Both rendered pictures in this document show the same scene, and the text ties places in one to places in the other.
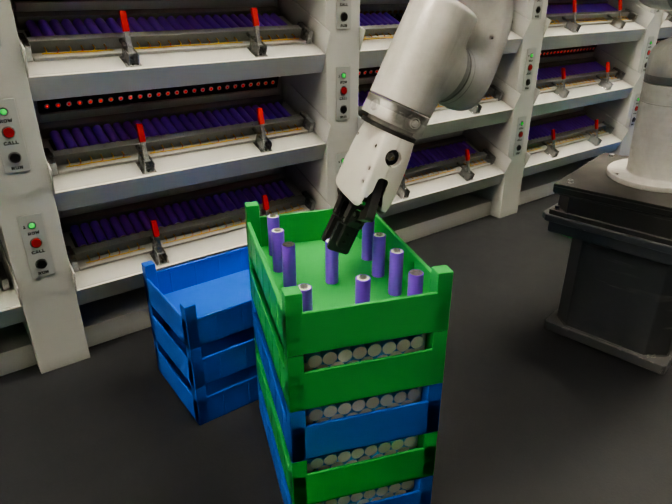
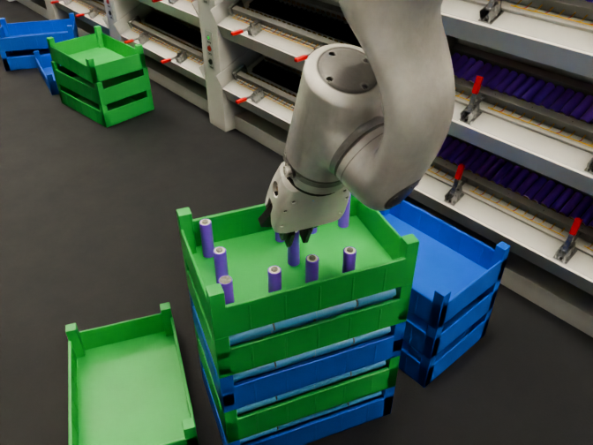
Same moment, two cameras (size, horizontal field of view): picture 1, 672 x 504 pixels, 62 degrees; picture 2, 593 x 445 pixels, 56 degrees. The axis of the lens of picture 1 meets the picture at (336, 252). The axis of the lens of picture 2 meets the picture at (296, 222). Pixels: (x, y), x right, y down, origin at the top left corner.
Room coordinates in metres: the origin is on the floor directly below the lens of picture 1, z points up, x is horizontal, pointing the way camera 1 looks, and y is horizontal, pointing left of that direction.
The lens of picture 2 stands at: (0.64, -0.64, 0.88)
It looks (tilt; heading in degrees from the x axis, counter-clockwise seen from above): 37 degrees down; 85
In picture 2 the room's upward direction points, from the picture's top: straight up
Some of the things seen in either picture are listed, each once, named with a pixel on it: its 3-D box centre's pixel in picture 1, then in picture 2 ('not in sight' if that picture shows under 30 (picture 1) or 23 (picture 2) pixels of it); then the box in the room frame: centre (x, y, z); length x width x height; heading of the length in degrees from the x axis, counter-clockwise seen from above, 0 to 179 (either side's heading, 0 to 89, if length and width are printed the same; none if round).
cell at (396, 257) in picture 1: (395, 271); (274, 286); (0.66, -0.08, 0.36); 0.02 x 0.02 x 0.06
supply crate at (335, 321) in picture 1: (334, 258); (293, 245); (0.69, 0.00, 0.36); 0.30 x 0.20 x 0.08; 16
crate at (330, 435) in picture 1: (334, 355); (293, 320); (0.69, 0.00, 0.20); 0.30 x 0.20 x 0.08; 16
